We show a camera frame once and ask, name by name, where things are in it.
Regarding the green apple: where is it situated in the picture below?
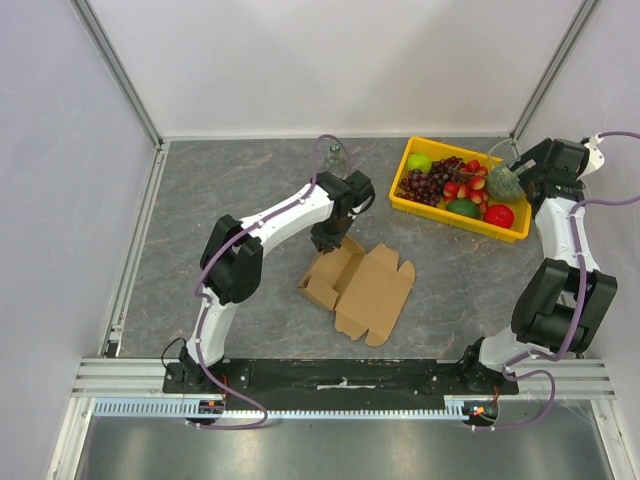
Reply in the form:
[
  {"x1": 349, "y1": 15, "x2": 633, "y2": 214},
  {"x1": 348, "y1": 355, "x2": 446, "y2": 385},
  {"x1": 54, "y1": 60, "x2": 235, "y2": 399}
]
[{"x1": 406, "y1": 153, "x2": 432, "y2": 173}]

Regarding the white slotted cable duct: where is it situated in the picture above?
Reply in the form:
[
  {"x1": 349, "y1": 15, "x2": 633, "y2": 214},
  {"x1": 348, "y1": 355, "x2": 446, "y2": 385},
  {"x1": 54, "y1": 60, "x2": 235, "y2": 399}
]
[{"x1": 93, "y1": 397, "x2": 498, "y2": 421}]

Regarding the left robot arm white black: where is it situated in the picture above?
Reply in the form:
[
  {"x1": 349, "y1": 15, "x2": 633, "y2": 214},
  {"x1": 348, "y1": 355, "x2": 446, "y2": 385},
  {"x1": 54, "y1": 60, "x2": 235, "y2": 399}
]
[{"x1": 163, "y1": 170, "x2": 375, "y2": 393}]

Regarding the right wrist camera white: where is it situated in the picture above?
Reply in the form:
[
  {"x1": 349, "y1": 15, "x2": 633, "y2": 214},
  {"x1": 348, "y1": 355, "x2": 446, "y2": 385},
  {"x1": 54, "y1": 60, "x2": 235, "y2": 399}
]
[{"x1": 580, "y1": 133, "x2": 605, "y2": 178}]

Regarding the netted green melon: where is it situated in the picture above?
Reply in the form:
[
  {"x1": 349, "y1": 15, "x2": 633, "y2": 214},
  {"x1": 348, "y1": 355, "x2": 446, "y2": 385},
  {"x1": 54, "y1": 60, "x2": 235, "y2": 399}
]
[{"x1": 486, "y1": 163, "x2": 525, "y2": 203}]

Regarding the brown cardboard box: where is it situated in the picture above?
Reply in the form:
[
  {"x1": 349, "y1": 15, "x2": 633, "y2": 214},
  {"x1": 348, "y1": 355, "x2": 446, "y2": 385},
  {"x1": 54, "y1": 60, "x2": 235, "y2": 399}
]
[{"x1": 298, "y1": 236, "x2": 416, "y2": 347}]

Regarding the purple grape bunch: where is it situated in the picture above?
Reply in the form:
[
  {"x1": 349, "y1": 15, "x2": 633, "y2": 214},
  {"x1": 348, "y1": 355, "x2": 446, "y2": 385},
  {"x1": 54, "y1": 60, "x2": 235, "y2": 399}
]
[{"x1": 394, "y1": 157, "x2": 451, "y2": 207}]

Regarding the red apple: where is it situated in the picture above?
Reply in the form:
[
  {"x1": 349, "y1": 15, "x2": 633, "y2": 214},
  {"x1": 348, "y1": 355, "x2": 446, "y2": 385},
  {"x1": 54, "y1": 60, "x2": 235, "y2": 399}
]
[{"x1": 483, "y1": 204, "x2": 515, "y2": 229}]

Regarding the clear glass bottle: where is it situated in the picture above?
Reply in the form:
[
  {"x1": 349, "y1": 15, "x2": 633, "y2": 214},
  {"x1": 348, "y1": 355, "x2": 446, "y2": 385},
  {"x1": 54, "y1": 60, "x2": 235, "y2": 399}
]
[{"x1": 324, "y1": 143, "x2": 348, "y2": 178}]

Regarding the yellow plastic tray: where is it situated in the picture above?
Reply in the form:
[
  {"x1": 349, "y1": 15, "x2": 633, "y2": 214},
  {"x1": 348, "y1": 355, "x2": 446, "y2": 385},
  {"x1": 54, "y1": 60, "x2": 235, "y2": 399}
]
[{"x1": 389, "y1": 137, "x2": 531, "y2": 243}]

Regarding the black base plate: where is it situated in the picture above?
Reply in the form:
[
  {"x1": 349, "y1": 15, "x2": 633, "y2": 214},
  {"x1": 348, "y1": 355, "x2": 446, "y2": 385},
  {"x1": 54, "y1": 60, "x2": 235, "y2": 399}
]
[{"x1": 167, "y1": 358, "x2": 519, "y2": 411}]

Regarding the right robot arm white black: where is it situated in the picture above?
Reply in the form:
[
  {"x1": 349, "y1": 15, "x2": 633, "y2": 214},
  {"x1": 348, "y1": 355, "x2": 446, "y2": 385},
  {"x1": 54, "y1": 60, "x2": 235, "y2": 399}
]
[{"x1": 457, "y1": 136, "x2": 618, "y2": 394}]

